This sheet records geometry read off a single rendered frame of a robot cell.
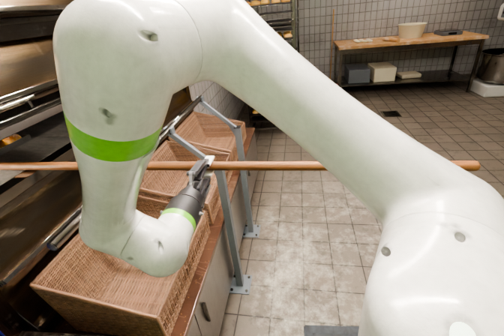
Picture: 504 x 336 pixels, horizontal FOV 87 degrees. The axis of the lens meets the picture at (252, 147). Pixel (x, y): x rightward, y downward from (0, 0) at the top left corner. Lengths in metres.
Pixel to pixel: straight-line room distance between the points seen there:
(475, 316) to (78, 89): 0.37
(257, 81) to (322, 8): 5.39
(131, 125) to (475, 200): 0.38
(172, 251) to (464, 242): 0.49
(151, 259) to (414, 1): 5.87
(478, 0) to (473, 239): 6.23
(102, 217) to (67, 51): 0.32
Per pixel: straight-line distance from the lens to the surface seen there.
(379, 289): 0.27
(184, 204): 0.70
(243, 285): 2.02
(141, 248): 0.62
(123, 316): 1.23
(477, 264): 0.30
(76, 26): 0.30
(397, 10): 5.99
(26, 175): 1.31
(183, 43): 0.32
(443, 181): 0.37
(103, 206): 0.51
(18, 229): 1.31
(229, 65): 0.37
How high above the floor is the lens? 1.65
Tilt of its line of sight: 28 degrees down
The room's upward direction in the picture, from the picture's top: 6 degrees counter-clockwise
